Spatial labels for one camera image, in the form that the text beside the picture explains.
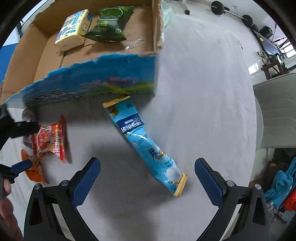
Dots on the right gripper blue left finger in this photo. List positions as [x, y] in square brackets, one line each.
[83, 180]

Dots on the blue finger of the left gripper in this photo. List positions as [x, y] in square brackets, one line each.
[23, 128]
[10, 173]

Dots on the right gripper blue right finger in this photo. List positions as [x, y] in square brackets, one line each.
[211, 180]

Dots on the grey fuzzy sock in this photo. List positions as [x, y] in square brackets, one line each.
[28, 116]

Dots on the orange snack packet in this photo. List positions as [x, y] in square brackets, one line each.
[35, 173]

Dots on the red snack packet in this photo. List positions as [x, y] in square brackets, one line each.
[50, 139]

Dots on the light blue long packet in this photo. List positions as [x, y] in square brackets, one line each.
[125, 116]

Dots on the white blue tissue pack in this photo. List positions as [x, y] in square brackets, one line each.
[71, 35]

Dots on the green snack packet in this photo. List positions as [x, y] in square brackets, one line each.
[111, 23]

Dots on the person's left hand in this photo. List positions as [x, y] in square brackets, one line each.
[9, 225]

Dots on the open cardboard box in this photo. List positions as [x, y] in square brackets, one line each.
[39, 73]

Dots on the blue cloth pile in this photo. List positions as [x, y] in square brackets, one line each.
[281, 186]

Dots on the grey table cloth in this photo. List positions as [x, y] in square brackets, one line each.
[203, 107]

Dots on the black speaker box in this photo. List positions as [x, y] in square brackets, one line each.
[266, 32]

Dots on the barbell on floor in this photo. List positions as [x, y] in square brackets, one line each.
[219, 9]

